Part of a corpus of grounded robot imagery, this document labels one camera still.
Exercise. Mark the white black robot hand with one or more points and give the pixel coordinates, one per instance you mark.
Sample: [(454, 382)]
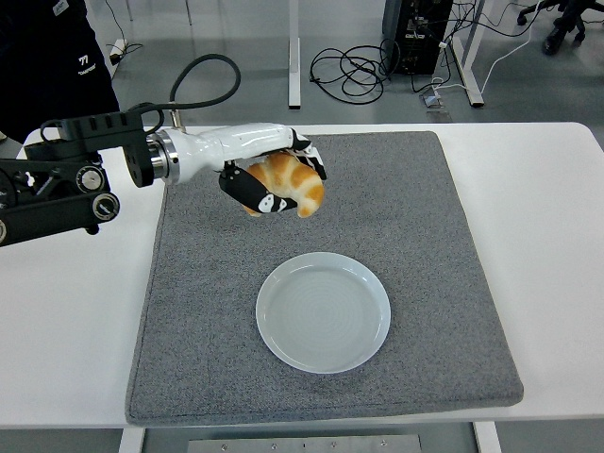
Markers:
[(226, 144)]

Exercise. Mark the golden croissant bread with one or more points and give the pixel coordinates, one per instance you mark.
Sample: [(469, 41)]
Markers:
[(302, 181)]

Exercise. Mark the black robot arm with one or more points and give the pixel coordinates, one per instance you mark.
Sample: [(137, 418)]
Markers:
[(52, 198)]

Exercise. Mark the pale grey round plate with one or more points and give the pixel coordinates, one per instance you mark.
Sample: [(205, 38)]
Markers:
[(325, 316)]

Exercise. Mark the grey metal plate with screws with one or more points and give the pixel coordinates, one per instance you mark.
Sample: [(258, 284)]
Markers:
[(302, 446)]

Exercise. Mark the white desk leg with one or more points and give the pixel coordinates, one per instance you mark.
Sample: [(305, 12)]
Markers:
[(294, 71), (474, 94)]

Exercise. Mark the white power strip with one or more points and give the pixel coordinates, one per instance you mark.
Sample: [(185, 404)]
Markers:
[(118, 49)]

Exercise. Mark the grey fabric mat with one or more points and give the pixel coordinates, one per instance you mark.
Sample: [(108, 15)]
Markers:
[(377, 212)]

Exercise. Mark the person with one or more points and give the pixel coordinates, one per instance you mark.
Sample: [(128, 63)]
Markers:
[(47, 61)]

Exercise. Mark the black computer tower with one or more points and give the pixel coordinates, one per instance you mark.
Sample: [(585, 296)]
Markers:
[(410, 47)]

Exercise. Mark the grey floor socket box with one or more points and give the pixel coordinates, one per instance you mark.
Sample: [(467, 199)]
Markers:
[(431, 100)]

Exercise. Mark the white table leg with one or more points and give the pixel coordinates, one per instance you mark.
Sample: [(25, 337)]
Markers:
[(130, 441), (488, 439)]

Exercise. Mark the black office chair base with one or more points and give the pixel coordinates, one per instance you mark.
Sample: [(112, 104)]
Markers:
[(561, 28)]

